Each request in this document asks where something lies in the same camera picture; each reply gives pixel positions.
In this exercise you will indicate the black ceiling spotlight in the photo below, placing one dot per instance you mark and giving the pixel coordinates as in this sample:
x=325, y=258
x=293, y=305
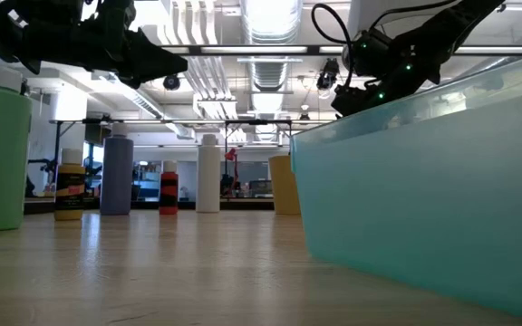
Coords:
x=171, y=82

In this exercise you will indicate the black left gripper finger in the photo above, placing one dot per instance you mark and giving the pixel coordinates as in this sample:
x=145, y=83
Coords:
x=152, y=50
x=152, y=68

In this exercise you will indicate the black background robot arm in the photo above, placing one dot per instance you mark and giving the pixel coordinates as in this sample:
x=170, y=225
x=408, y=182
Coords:
x=31, y=181

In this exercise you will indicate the silver ventilation duct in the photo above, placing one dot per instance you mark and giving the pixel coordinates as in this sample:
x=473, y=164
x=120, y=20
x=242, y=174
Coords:
x=270, y=74

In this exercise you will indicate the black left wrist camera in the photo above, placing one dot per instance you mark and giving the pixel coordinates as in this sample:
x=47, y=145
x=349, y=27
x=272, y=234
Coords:
x=107, y=12

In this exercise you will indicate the small red paint bottle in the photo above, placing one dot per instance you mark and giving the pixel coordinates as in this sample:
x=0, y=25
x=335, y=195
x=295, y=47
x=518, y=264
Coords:
x=168, y=179

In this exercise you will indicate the teal translucent plastic bin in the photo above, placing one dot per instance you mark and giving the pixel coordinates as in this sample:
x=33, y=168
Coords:
x=424, y=204

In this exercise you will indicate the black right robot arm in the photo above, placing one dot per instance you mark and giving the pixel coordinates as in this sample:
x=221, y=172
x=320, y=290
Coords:
x=424, y=45

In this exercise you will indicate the red desk lamp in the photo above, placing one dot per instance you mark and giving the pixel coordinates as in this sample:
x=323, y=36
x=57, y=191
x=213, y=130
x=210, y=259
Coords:
x=230, y=156

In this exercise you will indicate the large lavender paint bottle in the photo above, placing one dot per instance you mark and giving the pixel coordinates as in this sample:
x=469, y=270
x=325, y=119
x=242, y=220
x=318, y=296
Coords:
x=116, y=181

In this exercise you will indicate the black background rig frame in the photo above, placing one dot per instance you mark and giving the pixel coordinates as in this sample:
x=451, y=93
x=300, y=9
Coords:
x=256, y=121

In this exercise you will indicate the large white paint bottle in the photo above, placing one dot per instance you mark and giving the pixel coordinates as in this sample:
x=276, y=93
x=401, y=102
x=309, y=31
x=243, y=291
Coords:
x=208, y=181

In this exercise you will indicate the small yellow paint bottle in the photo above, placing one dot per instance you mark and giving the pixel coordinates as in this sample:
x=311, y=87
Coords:
x=70, y=168

